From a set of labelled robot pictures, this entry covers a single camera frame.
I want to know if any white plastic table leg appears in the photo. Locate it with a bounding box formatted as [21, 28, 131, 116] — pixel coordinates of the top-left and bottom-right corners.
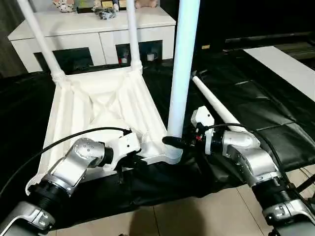
[164, 0, 201, 164]
[191, 75, 247, 133]
[17, 0, 66, 86]
[126, 0, 144, 72]

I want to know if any white plastic table top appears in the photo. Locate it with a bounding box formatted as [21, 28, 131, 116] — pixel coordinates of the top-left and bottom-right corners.
[26, 66, 184, 195]

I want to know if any black work mat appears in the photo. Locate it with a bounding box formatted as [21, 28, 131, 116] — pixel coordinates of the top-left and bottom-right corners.
[0, 55, 315, 229]

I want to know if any white side table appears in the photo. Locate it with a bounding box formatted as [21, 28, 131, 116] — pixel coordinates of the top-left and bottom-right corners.
[242, 45, 315, 101]

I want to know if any dark low bench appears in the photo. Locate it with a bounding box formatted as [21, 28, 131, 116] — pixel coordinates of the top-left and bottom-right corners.
[225, 31, 315, 59]

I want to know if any white sideboard cabinet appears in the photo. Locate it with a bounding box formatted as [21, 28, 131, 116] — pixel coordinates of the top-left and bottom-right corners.
[7, 6, 177, 73]

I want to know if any beige plush bear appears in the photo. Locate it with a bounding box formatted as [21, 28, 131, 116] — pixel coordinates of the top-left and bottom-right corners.
[136, 0, 158, 8]

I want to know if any grey tangled bundle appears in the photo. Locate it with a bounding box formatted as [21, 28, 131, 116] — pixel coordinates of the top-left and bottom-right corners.
[92, 6, 118, 20]

